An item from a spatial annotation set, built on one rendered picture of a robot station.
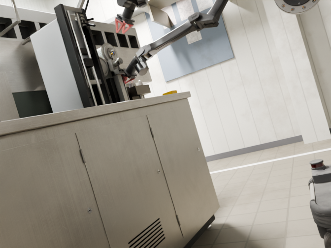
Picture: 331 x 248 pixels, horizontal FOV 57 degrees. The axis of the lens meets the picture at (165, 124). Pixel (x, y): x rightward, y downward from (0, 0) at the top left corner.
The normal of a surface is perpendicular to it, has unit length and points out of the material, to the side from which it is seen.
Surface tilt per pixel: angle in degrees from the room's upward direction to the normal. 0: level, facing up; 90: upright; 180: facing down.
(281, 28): 90
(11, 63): 90
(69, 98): 90
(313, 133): 90
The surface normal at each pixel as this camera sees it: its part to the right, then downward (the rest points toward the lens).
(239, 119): -0.40, 0.13
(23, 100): 0.81, -0.24
